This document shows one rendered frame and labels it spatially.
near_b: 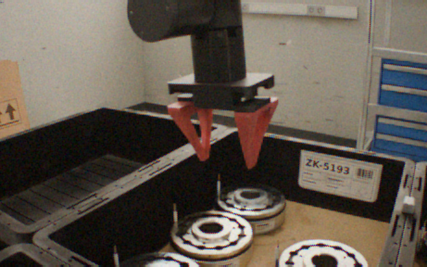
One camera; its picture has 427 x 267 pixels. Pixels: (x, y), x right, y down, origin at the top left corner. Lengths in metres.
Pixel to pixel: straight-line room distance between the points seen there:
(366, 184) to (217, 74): 0.29
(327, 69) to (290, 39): 0.41
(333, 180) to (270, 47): 2.91
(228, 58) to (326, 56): 2.89
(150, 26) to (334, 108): 3.02
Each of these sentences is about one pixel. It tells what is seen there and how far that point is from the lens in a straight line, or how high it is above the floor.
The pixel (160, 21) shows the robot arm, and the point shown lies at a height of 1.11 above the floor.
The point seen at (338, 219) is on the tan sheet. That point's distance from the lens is 0.60.
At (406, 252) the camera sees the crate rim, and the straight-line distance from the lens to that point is 0.37.
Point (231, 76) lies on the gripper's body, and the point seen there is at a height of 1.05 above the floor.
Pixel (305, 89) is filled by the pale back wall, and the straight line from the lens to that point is 3.38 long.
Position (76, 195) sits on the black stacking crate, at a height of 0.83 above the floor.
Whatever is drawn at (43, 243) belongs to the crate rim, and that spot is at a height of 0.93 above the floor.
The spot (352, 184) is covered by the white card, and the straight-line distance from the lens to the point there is 0.59.
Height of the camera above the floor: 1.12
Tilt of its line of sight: 18 degrees down
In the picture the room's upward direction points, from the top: straight up
